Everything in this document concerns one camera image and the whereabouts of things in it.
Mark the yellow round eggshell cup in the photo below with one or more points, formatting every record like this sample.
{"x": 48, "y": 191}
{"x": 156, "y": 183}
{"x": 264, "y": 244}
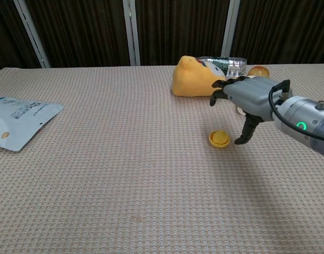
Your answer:
{"x": 217, "y": 145}

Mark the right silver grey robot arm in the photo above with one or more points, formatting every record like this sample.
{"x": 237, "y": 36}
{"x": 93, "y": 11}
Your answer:
{"x": 310, "y": 121}

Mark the white blue mask package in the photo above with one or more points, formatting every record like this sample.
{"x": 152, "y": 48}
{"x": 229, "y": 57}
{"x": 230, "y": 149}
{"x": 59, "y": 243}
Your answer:
{"x": 19, "y": 121}

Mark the yellow plush toy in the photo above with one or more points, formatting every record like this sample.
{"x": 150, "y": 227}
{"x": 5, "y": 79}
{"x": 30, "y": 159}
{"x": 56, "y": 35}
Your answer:
{"x": 193, "y": 79}

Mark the orange translucent ball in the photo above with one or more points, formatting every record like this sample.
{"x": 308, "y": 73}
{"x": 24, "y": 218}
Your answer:
{"x": 260, "y": 71}

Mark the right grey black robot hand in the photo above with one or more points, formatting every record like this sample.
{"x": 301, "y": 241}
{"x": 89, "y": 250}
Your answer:
{"x": 252, "y": 95}

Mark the clear plastic water bottle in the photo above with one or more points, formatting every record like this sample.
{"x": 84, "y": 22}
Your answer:
{"x": 230, "y": 64}

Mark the beige woven tablecloth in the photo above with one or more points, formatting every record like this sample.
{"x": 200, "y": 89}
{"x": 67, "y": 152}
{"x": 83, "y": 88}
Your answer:
{"x": 111, "y": 172}

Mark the white metal frame post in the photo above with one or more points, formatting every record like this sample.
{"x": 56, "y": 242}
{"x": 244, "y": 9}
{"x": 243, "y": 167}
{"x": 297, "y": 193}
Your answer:
{"x": 131, "y": 31}
{"x": 32, "y": 34}
{"x": 230, "y": 26}

